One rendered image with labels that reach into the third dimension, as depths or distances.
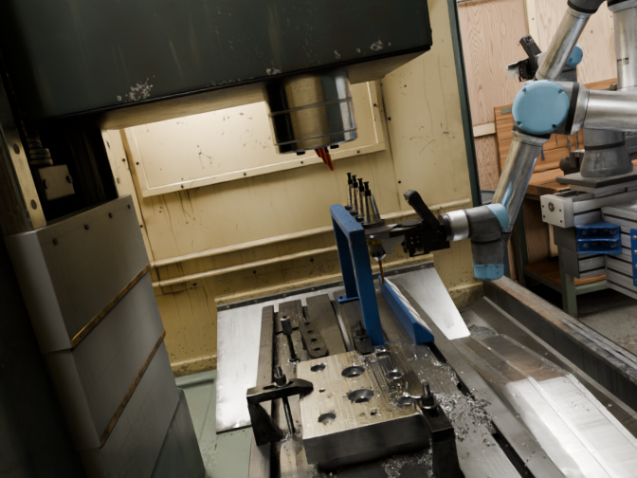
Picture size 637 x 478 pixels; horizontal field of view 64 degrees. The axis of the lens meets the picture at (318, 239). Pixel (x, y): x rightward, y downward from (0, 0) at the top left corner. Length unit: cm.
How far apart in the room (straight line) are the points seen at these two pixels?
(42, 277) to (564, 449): 105
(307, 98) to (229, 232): 119
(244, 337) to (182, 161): 69
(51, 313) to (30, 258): 8
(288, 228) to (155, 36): 126
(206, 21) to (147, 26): 9
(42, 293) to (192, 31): 44
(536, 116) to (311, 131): 58
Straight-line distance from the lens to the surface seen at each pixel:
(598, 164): 186
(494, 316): 207
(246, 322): 200
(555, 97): 126
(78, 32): 90
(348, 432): 91
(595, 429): 135
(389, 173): 202
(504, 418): 105
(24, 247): 82
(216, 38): 85
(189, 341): 216
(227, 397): 179
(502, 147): 387
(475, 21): 393
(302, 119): 88
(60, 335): 84
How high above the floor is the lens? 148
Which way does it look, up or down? 12 degrees down
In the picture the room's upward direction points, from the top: 11 degrees counter-clockwise
